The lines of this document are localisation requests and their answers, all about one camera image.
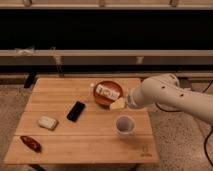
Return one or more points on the white wrapped snack bar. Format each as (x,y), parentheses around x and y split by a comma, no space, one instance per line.
(107,92)

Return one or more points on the brown round plate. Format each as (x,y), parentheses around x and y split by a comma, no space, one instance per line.
(103,100)

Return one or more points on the dark red snack packet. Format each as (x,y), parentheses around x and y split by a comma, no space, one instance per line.
(31,143)

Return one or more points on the grey metal rail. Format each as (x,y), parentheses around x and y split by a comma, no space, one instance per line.
(36,57)

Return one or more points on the wooden folding table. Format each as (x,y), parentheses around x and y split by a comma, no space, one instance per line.
(92,139)

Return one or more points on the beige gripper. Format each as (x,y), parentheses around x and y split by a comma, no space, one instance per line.
(118,104)

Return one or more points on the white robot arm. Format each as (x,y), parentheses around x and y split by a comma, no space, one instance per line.
(165,89)

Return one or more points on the white wrapped soap bar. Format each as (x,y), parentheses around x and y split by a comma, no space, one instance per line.
(47,122)

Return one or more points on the black smartphone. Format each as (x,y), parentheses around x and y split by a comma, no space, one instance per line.
(76,111)

